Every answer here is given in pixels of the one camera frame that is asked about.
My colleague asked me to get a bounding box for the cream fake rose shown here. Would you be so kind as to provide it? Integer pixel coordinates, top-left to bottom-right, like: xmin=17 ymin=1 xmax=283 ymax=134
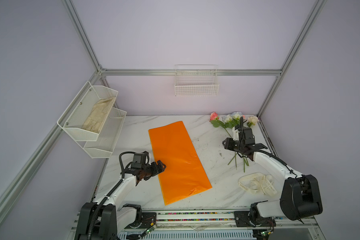
xmin=227 ymin=115 xmax=260 ymax=166

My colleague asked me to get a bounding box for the orange wrapping paper sheet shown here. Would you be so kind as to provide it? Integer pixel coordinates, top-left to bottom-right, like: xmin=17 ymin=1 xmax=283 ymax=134
xmin=148 ymin=121 xmax=212 ymax=206

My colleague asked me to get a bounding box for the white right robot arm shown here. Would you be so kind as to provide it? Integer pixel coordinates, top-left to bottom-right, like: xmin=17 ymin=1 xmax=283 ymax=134
xmin=222 ymin=117 xmax=323 ymax=227

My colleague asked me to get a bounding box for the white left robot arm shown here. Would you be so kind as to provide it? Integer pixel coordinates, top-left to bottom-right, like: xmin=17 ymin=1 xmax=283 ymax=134
xmin=74 ymin=151 xmax=167 ymax=240

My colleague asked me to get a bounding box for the cream printed ribbon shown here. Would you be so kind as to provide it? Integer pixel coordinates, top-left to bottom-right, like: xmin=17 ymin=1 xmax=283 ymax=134
xmin=238 ymin=172 xmax=278 ymax=197

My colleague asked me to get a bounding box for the lower white mesh shelf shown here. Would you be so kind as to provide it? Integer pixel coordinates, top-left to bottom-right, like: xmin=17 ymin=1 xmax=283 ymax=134
xmin=83 ymin=108 xmax=127 ymax=159

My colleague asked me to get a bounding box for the white mesh shelf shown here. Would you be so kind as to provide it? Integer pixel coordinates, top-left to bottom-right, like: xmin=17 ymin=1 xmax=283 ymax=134
xmin=83 ymin=108 xmax=127 ymax=159
xmin=57 ymin=82 xmax=118 ymax=142

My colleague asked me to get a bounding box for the beige cloth glove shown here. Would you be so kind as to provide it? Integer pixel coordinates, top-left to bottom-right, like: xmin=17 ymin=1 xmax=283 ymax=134
xmin=82 ymin=97 xmax=116 ymax=134

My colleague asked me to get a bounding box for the upper white mesh shelf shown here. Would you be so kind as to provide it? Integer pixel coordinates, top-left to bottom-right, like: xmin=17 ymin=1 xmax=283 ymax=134
xmin=57 ymin=82 xmax=118 ymax=142

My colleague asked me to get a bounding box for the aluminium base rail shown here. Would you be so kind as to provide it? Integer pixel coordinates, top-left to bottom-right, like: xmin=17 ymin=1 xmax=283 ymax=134
xmin=67 ymin=209 xmax=326 ymax=240

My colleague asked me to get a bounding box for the white wire wall basket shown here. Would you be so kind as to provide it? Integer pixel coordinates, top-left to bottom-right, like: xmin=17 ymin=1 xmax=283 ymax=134
xmin=175 ymin=65 xmax=220 ymax=97

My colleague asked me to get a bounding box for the aluminium frame crossbar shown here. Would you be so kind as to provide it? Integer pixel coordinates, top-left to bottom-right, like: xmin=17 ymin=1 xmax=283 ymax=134
xmin=101 ymin=69 xmax=283 ymax=76

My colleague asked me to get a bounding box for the aluminium frame post right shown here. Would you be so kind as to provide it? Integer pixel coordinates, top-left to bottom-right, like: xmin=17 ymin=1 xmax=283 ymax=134
xmin=257 ymin=0 xmax=327 ymax=118

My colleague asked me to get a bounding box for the aluminium frame post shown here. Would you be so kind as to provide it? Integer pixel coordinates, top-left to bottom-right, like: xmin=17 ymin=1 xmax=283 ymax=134
xmin=62 ymin=0 xmax=102 ymax=72
xmin=257 ymin=0 xmax=327 ymax=118

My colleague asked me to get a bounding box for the aluminium frame post left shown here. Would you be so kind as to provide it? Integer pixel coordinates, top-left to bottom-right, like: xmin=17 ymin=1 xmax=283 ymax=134
xmin=62 ymin=0 xmax=102 ymax=72

